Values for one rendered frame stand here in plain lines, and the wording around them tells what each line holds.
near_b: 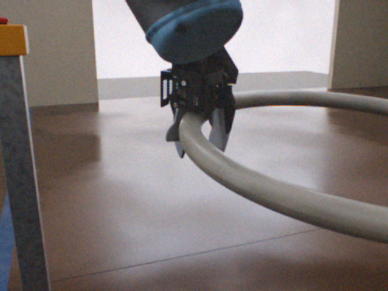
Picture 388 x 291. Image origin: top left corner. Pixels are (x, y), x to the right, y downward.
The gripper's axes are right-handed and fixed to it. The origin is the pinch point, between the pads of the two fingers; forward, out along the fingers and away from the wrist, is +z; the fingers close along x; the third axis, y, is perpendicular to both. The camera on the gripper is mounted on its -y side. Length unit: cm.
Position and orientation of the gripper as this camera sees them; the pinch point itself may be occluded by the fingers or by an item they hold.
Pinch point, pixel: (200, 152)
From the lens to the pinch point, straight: 62.7
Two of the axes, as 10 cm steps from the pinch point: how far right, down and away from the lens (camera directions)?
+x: 9.1, 1.6, -3.7
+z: -0.3, 9.4, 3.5
